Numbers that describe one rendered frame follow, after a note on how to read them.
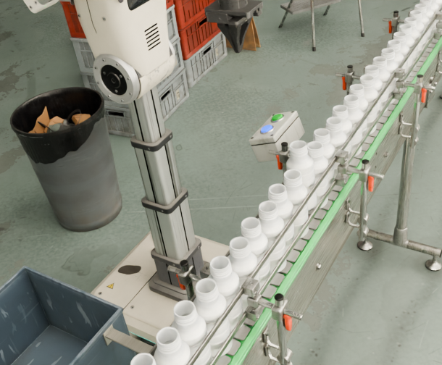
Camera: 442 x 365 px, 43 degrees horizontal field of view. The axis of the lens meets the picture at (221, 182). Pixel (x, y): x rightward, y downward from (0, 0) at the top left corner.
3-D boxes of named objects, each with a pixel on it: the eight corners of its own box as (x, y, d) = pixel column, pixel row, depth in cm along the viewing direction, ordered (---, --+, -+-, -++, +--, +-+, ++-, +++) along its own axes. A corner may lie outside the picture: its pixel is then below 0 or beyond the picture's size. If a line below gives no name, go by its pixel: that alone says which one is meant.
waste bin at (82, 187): (94, 248, 284) (57, 142, 246) (32, 225, 305) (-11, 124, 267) (148, 196, 313) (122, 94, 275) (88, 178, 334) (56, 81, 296)
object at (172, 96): (147, 140, 360) (140, 111, 347) (96, 132, 377) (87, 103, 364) (190, 95, 403) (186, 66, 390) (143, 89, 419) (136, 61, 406)
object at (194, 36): (186, 61, 398) (181, 31, 384) (138, 55, 416) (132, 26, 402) (226, 27, 439) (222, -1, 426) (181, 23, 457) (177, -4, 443)
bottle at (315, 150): (323, 193, 140) (323, 136, 130) (331, 207, 135) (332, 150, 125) (300, 197, 139) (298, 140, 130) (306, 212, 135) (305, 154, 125)
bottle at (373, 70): (384, 120, 163) (388, 68, 153) (368, 127, 161) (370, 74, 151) (370, 112, 167) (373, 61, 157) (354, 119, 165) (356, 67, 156)
